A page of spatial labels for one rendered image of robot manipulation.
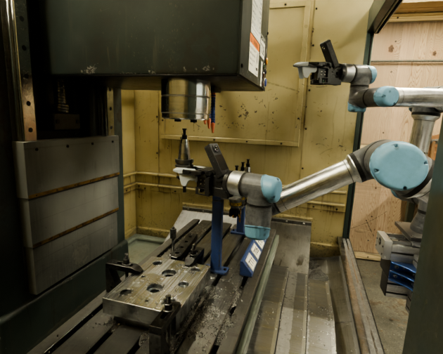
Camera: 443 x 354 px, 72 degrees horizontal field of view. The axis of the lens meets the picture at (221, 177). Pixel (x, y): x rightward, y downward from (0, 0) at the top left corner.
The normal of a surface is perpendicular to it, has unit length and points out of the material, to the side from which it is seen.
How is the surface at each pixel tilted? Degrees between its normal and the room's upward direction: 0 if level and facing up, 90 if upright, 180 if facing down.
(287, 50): 90
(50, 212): 90
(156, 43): 90
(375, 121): 90
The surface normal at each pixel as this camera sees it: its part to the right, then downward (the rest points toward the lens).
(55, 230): 0.96, 0.07
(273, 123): -0.29, 0.17
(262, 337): 0.00, -0.95
